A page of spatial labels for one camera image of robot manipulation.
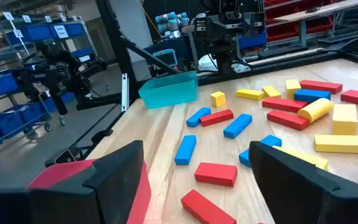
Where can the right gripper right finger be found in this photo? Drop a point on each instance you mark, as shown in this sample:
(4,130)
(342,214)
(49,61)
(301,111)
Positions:
(291,193)

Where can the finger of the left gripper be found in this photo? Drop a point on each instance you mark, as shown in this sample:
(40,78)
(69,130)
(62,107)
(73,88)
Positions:
(216,29)
(250,23)

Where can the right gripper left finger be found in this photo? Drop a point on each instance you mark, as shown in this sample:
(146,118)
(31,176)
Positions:
(110,186)

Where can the small yellow wooden cube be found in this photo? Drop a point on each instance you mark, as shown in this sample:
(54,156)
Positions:
(217,99)

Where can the long yellow wooden block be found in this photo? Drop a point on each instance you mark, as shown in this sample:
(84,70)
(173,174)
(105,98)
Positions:
(346,144)

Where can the yellow wooden cylinder block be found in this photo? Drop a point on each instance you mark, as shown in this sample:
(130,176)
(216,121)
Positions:
(315,109)

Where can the large yellow wooden block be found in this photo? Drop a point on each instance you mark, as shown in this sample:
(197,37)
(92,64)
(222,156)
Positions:
(344,119)

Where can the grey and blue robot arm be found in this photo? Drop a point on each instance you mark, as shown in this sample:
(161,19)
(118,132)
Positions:
(171,23)

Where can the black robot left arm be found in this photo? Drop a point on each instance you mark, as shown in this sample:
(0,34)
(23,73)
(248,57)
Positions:
(227,62)

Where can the red storage bin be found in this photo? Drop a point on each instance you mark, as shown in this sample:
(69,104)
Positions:
(319,25)
(283,31)
(280,14)

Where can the white plastic bag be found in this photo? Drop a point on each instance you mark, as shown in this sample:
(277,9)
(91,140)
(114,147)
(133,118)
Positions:
(207,63)

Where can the red plastic bin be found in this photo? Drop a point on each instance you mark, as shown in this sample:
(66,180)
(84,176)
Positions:
(57,174)

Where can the blue-edged teach pendant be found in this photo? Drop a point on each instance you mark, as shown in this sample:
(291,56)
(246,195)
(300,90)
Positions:
(166,57)

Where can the wooden workbench top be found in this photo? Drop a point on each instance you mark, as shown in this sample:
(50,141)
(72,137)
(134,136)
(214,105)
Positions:
(322,11)

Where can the teal plastic bin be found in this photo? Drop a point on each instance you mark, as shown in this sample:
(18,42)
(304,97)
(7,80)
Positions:
(169,91)

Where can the silver aluminium profile piece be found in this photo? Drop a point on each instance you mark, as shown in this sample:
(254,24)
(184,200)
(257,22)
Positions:
(125,91)

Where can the white shelf label sign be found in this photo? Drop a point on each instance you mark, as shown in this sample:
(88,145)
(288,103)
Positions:
(26,18)
(8,15)
(18,33)

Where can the black aluminium table frame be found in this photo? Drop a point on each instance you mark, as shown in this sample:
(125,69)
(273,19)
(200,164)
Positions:
(117,46)

